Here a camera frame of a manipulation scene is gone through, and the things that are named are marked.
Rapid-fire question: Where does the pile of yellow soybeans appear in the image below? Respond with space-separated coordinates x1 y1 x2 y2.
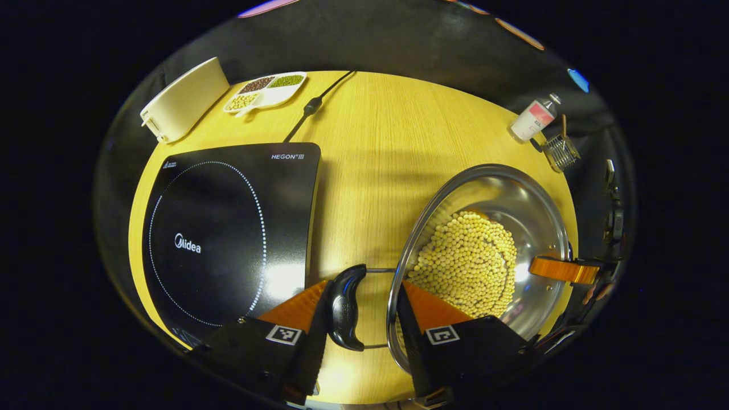
406 211 518 319

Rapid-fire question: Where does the black power cable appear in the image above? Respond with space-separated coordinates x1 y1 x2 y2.
283 70 357 143

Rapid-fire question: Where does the black backdrop cloth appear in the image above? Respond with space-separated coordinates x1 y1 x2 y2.
94 0 636 365

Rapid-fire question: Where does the white toaster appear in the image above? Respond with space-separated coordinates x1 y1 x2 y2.
140 57 231 144

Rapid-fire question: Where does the stainless steel pot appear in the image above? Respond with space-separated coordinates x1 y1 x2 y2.
325 164 573 375

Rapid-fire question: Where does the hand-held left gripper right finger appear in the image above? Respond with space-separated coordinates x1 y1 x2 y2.
396 280 539 406

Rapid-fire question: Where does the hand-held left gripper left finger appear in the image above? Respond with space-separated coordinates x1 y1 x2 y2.
188 279 334 406

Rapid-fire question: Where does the black induction cooktop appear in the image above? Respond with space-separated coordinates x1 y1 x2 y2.
141 142 322 349

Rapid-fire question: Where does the clear bottle pink label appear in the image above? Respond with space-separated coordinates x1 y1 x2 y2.
509 93 562 142

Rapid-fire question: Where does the glass holder with stick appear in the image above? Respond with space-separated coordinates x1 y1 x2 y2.
541 114 581 173

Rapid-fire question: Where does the white divided bean dish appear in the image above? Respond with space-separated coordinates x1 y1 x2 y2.
222 71 308 118

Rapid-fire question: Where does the black camera stand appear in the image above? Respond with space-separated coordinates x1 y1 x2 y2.
603 159 626 245

